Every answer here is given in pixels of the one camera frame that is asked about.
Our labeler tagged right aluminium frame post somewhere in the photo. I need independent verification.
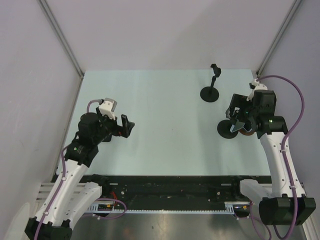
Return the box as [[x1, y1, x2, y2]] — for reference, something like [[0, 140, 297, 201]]
[[254, 0, 305, 77]]

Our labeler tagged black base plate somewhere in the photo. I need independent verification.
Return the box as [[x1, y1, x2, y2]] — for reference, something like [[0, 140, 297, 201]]
[[82, 174, 273, 211]]

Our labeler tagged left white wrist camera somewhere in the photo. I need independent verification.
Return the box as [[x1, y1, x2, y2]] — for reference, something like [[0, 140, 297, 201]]
[[98, 98, 117, 120]]

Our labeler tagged black phone stand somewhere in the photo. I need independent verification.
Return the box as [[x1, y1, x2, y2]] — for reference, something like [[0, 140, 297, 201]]
[[200, 63, 222, 103], [217, 119, 239, 139]]

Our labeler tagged black-screen blue-edged phone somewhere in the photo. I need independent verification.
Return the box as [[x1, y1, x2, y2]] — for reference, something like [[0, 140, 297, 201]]
[[242, 123, 252, 133]]

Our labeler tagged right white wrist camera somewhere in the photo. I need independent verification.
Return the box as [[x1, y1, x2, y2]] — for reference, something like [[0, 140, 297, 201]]
[[246, 78, 268, 102]]

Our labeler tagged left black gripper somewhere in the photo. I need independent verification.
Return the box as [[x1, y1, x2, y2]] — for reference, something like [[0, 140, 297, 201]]
[[92, 106, 134, 144]]

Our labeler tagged aluminium frame post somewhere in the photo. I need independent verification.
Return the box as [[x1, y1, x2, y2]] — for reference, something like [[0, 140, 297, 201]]
[[37, 0, 85, 80], [254, 0, 305, 77]]

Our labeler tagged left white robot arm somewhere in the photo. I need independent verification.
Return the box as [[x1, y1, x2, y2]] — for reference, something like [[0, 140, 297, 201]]
[[24, 112, 135, 240]]

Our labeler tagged grey slotted cable duct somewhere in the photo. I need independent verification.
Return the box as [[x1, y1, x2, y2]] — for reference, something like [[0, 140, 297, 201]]
[[84, 202, 250, 215]]

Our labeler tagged brown round stand base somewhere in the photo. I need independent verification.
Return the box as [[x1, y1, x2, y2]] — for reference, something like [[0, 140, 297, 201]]
[[239, 129, 255, 136]]

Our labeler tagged black smartphone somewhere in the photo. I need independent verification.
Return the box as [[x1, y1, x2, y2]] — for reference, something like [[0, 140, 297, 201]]
[[102, 135, 112, 143]]

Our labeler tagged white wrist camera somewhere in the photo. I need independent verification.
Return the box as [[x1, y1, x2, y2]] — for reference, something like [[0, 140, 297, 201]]
[[98, 98, 117, 120], [246, 78, 268, 102]]

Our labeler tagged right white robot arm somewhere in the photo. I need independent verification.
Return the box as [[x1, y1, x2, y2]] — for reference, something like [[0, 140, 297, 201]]
[[226, 90, 316, 226]]

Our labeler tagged left aluminium frame post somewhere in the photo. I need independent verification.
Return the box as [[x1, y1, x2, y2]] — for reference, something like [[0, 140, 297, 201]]
[[37, 0, 85, 80]]

